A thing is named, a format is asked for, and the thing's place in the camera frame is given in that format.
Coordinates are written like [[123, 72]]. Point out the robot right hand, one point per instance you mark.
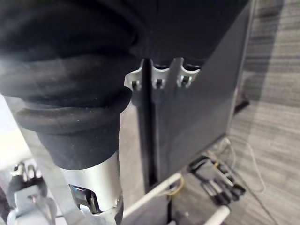
[[70, 70]]

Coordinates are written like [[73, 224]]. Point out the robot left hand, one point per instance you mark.
[[18, 173]]

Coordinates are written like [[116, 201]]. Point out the grey marble vanity cabinet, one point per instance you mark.
[[187, 129]]

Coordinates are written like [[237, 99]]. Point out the white table with glass top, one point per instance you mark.
[[152, 194]]

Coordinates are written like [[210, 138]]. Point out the black folding stand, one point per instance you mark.
[[218, 178]]

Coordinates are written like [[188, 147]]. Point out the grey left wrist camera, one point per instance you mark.
[[30, 199]]

